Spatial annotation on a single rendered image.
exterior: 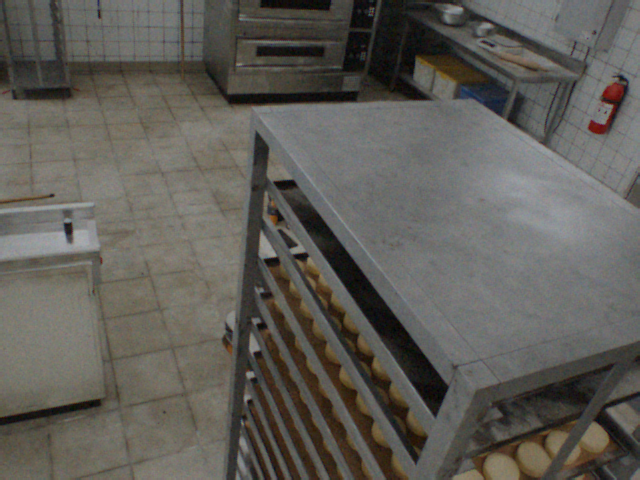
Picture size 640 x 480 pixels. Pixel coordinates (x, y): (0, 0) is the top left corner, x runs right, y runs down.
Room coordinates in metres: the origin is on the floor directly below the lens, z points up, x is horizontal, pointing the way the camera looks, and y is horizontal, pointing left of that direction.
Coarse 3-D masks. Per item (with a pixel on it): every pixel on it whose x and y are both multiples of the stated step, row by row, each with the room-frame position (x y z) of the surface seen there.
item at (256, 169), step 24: (264, 144) 0.90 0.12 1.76; (264, 168) 0.90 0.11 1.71; (264, 192) 0.90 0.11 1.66; (240, 264) 0.91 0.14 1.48; (240, 288) 0.90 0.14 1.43; (240, 312) 0.89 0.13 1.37; (240, 336) 0.89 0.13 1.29; (240, 360) 0.90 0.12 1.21; (240, 384) 0.90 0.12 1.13; (240, 408) 0.90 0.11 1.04
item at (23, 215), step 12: (72, 204) 1.84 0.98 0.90; (84, 204) 1.85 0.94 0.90; (0, 216) 1.70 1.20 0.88; (12, 216) 1.72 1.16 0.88; (24, 216) 1.74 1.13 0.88; (36, 216) 1.76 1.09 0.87; (48, 216) 1.78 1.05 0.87; (60, 216) 1.80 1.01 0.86; (72, 216) 1.82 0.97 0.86; (84, 216) 1.84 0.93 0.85
